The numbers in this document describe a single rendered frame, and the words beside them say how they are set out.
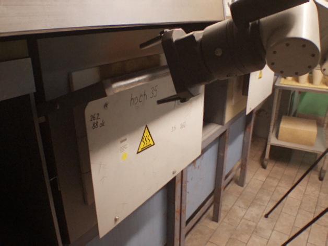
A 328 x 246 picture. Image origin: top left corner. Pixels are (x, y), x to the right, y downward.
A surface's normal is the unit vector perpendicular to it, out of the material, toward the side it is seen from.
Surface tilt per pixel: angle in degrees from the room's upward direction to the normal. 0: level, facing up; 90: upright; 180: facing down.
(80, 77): 90
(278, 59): 123
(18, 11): 80
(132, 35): 90
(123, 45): 90
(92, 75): 90
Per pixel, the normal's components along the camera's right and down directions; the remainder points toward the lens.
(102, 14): 0.81, 0.04
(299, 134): -0.44, 0.33
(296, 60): -0.28, 0.80
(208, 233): 0.00, -0.93
